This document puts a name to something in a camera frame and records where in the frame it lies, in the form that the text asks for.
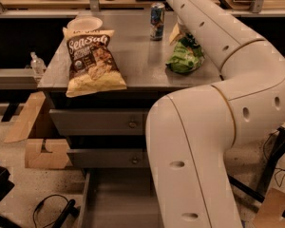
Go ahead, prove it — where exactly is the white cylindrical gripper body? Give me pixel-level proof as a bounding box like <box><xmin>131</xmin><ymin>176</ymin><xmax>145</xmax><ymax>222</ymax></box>
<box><xmin>178</xmin><ymin>18</ymin><xmax>190</xmax><ymax>34</ymax></box>

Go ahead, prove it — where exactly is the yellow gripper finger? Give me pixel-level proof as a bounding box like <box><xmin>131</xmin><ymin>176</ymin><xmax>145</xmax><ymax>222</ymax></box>
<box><xmin>169</xmin><ymin>24</ymin><xmax>181</xmax><ymax>45</ymax></box>

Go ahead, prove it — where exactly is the green rice chip bag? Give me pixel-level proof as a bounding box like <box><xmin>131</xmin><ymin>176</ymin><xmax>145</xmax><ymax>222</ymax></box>
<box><xmin>165</xmin><ymin>33</ymin><xmax>204</xmax><ymax>74</ymax></box>

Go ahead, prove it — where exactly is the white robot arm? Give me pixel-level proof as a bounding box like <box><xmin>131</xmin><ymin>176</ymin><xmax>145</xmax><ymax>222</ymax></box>
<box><xmin>145</xmin><ymin>0</ymin><xmax>285</xmax><ymax>228</ymax></box>

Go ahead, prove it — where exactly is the grey drawer cabinet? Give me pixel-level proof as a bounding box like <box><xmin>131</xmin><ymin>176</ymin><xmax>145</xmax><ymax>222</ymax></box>
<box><xmin>37</xmin><ymin>10</ymin><xmax>224</xmax><ymax>179</ymax></box>

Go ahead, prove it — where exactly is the yellow sea salt chip bag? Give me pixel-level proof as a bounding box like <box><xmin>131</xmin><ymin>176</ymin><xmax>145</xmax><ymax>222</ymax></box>
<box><xmin>63</xmin><ymin>28</ymin><xmax>126</xmax><ymax>98</ymax></box>

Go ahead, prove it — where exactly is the grey top drawer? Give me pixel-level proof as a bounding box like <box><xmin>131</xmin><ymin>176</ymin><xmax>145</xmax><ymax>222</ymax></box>
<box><xmin>49</xmin><ymin>109</ymin><xmax>147</xmax><ymax>136</ymax></box>

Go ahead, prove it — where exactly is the grey middle drawer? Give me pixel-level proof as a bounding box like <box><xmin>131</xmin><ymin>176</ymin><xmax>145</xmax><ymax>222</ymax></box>
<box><xmin>67</xmin><ymin>148</ymin><xmax>149</xmax><ymax>168</ymax></box>

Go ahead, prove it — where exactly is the grey open bottom drawer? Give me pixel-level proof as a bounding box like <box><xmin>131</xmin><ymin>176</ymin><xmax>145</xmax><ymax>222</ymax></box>
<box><xmin>78</xmin><ymin>168</ymin><xmax>163</xmax><ymax>228</ymax></box>

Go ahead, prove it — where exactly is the blue drink can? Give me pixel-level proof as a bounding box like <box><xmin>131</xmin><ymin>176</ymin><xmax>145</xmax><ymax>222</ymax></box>
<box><xmin>150</xmin><ymin>2</ymin><xmax>165</xmax><ymax>41</ymax></box>

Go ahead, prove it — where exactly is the white paper bowl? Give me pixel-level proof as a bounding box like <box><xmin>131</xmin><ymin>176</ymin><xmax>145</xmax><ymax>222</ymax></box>
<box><xmin>66</xmin><ymin>16</ymin><xmax>103</xmax><ymax>30</ymax></box>

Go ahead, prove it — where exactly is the clear sanitizer bottle left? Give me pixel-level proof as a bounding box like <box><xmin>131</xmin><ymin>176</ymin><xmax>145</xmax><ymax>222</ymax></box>
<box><xmin>30</xmin><ymin>52</ymin><xmax>47</xmax><ymax>76</ymax></box>

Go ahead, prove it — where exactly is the black rolling stand base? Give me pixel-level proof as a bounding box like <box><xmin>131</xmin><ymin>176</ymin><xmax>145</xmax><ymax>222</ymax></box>
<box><xmin>228</xmin><ymin>126</ymin><xmax>285</xmax><ymax>202</ymax></box>

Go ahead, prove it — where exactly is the brown cardboard box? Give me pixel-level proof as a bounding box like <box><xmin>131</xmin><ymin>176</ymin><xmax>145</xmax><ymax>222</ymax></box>
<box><xmin>5</xmin><ymin>91</ymin><xmax>71</xmax><ymax>169</ymax></box>

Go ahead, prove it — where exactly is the cardboard box bottom right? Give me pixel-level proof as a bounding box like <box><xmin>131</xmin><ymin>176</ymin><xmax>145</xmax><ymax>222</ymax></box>
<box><xmin>253</xmin><ymin>188</ymin><xmax>285</xmax><ymax>228</ymax></box>

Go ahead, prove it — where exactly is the black chair base left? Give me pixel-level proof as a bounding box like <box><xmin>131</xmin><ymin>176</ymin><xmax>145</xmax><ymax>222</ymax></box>
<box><xmin>0</xmin><ymin>165</ymin><xmax>79</xmax><ymax>228</ymax></box>

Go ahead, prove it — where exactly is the black cable on floor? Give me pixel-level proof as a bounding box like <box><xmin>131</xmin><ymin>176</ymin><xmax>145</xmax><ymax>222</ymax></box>
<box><xmin>32</xmin><ymin>194</ymin><xmax>70</xmax><ymax>228</ymax></box>

